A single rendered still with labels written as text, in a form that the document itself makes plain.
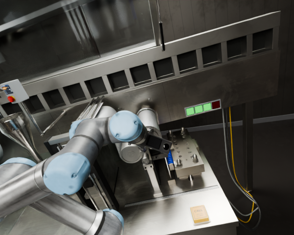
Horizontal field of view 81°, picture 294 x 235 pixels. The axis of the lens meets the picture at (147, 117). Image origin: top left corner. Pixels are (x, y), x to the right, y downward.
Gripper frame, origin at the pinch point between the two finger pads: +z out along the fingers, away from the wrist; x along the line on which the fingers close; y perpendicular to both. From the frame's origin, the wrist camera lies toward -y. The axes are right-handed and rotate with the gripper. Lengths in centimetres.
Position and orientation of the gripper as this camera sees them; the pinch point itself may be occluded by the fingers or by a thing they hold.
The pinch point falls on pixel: (150, 141)
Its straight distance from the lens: 75.4
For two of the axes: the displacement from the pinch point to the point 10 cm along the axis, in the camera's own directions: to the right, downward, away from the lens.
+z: 1.5, 2.4, 9.6
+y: -9.2, -3.3, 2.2
